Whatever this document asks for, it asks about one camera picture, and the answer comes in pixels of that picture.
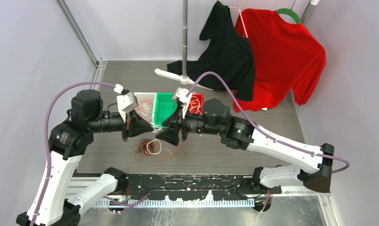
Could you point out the garment rack pole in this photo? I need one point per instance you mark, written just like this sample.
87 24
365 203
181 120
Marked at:
184 38

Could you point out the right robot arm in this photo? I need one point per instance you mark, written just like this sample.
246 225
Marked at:
309 165

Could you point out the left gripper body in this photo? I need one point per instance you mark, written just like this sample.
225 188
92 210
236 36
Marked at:
127 127

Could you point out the aluminium frame rail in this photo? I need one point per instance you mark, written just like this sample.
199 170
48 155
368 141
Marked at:
63 6

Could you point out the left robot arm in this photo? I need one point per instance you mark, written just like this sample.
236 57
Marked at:
66 146

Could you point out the green plastic bin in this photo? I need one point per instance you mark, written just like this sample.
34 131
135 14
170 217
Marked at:
164 107

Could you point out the green hanger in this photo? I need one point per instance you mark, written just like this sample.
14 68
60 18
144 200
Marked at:
290 12

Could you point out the white rack base foot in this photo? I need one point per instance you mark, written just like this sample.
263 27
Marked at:
184 80

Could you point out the white plastic bin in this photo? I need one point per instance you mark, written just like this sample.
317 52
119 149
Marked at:
146 105

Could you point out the black t-shirt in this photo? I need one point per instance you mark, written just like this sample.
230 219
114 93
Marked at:
228 54

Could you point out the red plastic bin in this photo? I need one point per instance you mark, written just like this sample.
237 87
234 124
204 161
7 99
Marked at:
196 103

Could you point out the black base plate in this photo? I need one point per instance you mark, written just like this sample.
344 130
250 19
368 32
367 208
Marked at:
189 187

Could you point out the red t-shirt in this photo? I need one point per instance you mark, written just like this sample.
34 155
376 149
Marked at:
287 58

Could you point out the pink hanger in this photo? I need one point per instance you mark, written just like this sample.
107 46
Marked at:
238 7

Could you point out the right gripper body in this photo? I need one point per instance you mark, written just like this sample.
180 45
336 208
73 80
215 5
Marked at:
184 124

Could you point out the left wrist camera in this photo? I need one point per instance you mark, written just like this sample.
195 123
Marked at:
126 104

